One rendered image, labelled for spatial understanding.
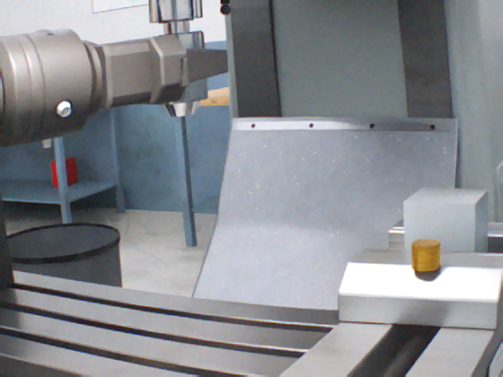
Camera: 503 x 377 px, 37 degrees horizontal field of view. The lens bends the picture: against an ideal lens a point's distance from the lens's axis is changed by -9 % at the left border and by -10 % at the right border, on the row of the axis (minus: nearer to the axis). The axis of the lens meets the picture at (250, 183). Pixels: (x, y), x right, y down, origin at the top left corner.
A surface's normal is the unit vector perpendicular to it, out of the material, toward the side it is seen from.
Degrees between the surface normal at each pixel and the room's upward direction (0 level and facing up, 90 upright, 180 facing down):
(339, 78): 90
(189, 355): 0
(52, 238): 86
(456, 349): 0
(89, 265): 94
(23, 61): 62
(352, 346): 0
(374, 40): 90
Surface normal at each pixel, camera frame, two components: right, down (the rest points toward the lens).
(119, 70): 0.63, 0.10
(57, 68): 0.57, -0.20
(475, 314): -0.47, 0.20
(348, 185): -0.45, -0.26
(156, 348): -0.07, -0.98
